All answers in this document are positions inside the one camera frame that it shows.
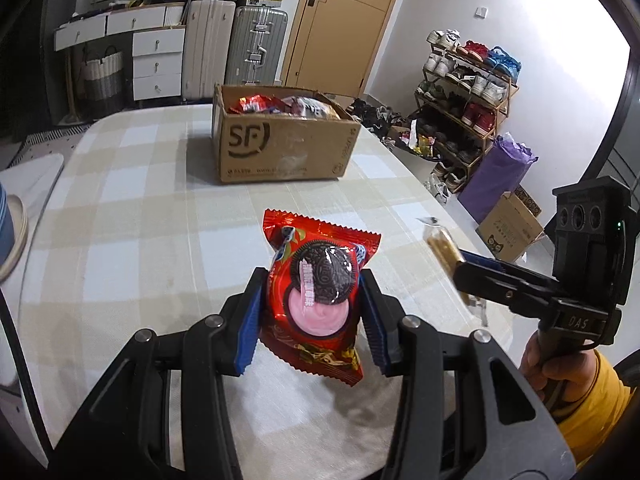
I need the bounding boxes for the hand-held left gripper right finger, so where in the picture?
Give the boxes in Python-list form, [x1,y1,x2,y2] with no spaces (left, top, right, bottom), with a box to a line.
[357,269,582,480]

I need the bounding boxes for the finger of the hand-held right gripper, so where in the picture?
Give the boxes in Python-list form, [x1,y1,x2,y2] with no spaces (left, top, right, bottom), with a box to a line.
[451,259,557,319]
[459,249,557,287]

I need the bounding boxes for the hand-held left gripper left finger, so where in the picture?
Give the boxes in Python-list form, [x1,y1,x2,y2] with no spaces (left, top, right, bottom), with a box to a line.
[47,266,271,480]

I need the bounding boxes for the clear cracker packet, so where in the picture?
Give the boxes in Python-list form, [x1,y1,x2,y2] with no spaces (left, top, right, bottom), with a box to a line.
[416,215,489,332]

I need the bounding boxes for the red cookie packet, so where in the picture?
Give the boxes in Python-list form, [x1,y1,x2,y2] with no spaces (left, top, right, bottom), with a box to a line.
[262,208,383,388]

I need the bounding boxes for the brown cardboard box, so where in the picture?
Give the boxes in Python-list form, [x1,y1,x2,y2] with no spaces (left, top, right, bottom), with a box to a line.
[211,83,363,185]

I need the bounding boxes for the red chip bag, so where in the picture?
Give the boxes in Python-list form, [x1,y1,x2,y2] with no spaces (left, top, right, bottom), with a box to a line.
[229,94,292,117]

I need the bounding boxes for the person's right hand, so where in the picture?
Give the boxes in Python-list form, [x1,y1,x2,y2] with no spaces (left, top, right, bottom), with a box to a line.
[519,331,601,402]

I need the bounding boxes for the cat print cardboard box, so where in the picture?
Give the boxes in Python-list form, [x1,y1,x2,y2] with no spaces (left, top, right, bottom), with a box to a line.
[474,184,546,264]

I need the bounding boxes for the purple bag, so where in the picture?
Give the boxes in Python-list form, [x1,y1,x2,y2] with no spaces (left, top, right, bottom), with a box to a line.
[456,131,539,224]

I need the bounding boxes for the white waste bin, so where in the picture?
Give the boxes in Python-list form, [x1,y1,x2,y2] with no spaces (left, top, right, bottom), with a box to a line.
[396,119,439,162]

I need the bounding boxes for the wooden shoe rack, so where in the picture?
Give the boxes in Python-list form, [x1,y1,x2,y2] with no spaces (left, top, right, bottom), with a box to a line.
[414,42,519,192]

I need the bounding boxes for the scattered pairs of shoes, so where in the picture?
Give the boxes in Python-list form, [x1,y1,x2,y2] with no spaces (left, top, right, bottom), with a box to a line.
[344,97,452,207]

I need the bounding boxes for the shoe rack with shoes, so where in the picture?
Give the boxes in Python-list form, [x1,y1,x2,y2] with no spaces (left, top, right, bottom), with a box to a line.
[421,28,523,189]

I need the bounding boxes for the blue bowl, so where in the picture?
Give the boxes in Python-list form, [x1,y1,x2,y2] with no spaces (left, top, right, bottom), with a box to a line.
[0,182,17,267]

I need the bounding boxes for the white side table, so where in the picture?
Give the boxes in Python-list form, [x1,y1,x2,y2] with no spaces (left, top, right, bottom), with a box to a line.
[0,152,67,196]

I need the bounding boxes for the wooden door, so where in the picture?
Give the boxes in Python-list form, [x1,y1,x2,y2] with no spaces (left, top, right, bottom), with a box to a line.
[279,0,412,97]

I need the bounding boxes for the white desk with drawers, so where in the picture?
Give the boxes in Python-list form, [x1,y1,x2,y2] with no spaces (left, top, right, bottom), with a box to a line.
[53,2,188,107]

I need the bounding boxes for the white suitcase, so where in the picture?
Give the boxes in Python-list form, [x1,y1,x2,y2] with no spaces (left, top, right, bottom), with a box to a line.
[181,0,238,102]

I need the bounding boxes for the silver suitcase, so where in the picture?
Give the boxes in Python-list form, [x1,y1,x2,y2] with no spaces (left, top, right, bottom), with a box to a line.
[224,5,291,87]

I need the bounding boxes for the woven laundry basket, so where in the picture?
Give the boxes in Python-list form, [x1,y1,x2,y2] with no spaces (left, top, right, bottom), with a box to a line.
[80,45,125,116]

